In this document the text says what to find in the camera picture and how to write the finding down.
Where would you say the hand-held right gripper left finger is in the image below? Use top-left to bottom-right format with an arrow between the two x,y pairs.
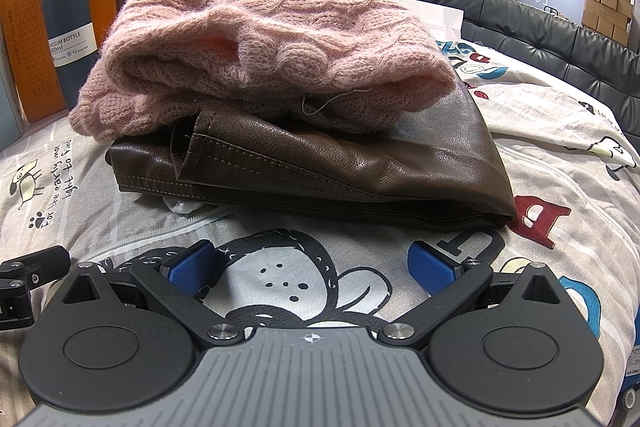
62,242 -> 246,348

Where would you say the white garment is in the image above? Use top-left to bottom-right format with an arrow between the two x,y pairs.
165,199 -> 206,214

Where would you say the pink knitted sweater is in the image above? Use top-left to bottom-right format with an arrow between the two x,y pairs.
69,0 -> 457,144

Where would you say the stack of cardboard boxes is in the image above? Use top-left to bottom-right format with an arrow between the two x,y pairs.
582,0 -> 633,48

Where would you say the brown leather jacket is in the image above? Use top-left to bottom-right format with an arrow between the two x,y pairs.
106,79 -> 517,233

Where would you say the printed bedsheet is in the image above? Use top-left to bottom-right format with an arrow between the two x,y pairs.
0,27 -> 640,427

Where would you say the blue-grey box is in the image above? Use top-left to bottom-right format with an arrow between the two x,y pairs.
0,72 -> 25,150

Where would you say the white box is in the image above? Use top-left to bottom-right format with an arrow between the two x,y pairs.
397,0 -> 464,42

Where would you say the dark blue vacuum bottle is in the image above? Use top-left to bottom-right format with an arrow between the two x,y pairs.
27,0 -> 106,112

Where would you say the black leather headboard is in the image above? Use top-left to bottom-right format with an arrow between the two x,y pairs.
395,0 -> 640,142

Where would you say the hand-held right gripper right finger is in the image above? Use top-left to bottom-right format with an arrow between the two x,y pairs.
377,243 -> 576,350

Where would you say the orange box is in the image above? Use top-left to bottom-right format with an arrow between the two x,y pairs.
0,0 -> 118,124

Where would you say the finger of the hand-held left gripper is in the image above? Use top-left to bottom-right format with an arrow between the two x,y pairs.
0,246 -> 72,333

